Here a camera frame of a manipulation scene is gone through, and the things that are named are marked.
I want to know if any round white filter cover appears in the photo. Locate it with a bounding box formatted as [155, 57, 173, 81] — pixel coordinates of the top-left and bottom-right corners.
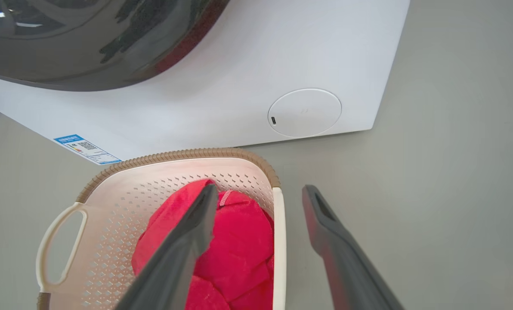
[268, 88, 342, 138]

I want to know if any red garment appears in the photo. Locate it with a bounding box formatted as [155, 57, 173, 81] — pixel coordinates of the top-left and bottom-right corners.
[131, 178, 275, 310]

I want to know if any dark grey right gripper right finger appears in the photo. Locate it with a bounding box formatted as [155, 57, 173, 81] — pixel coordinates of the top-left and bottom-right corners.
[302, 185, 405, 310]

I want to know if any white perforated laundry basket brown rim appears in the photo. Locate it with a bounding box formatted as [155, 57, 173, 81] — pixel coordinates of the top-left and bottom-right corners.
[36, 148, 287, 310]

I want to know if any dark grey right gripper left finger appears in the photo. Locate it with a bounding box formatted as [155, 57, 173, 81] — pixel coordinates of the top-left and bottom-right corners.
[114, 184, 218, 310]

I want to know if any blue energy label sticker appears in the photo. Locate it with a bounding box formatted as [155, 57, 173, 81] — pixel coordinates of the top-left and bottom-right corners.
[53, 134, 123, 166]

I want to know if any round dark glass washer door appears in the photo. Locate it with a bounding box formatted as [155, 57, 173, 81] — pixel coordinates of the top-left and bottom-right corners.
[0, 0, 231, 92]

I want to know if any white front-load washing machine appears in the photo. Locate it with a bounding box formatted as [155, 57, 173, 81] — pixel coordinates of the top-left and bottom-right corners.
[0, 0, 411, 166]

